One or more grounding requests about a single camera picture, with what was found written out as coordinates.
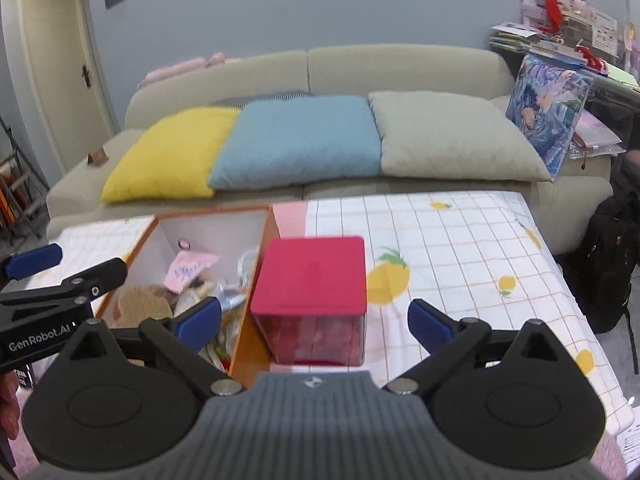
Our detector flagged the black backpack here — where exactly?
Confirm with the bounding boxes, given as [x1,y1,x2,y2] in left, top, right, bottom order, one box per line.
[570,192,640,333]

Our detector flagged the pink paper note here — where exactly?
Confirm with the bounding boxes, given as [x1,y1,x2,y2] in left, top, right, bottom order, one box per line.
[164,250,221,293]

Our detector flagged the clear box with red lid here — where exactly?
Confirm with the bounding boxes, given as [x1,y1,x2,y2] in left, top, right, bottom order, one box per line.
[250,236,370,367]

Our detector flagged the black metal rack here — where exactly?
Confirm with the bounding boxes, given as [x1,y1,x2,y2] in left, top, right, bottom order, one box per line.
[0,115,48,248]

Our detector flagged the cluttered desk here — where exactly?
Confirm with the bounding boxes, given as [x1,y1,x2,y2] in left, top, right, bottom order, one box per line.
[487,0,640,111]

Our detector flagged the yellow pillow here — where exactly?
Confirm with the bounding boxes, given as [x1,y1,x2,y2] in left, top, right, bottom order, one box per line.
[100,106,243,204]

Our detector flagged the checked fruit print tablecloth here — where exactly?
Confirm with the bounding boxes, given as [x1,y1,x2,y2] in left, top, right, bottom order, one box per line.
[25,191,636,436]

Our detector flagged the person's left hand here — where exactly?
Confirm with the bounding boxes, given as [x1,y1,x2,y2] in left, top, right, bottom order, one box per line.
[0,370,23,443]

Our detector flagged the pink plush cloth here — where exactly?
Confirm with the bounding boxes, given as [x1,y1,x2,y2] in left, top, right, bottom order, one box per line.
[145,52,226,83]

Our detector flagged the printed figure pillow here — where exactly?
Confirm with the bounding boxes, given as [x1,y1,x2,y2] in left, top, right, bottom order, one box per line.
[505,54,593,181]

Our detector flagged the blue pillow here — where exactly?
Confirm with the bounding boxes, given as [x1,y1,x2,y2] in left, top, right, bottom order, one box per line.
[207,95,383,191]

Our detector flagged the cream door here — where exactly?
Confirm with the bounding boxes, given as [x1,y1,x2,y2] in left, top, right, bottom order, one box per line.
[17,0,113,173]

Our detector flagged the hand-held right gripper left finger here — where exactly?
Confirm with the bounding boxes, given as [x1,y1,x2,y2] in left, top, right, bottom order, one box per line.
[60,296,246,397]

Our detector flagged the white printed paper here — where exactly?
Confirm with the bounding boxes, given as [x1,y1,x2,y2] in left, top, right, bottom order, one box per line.
[612,420,640,466]

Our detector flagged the pink plastic folders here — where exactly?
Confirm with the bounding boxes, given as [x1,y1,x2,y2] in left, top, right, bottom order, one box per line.
[572,110,626,158]

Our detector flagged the striped cloth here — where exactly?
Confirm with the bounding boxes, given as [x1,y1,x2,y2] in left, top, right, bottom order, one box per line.
[212,90,311,108]

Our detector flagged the toast shaped plush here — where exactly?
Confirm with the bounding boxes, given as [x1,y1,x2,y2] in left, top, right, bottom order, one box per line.
[112,285,173,323]

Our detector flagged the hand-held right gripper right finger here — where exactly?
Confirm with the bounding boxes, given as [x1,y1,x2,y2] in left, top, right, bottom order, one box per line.
[386,297,571,397]

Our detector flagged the grey pillow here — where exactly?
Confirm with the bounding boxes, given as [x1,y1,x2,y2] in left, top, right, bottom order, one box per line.
[367,91,551,182]

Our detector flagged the beige sofa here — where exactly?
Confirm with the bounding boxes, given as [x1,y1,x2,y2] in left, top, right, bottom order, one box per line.
[46,44,613,256]

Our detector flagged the orange storage box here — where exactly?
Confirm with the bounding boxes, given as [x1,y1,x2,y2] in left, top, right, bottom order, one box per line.
[95,204,281,378]

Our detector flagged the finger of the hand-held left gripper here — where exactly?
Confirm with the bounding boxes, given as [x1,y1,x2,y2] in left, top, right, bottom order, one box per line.
[0,257,130,313]
[0,242,65,283]

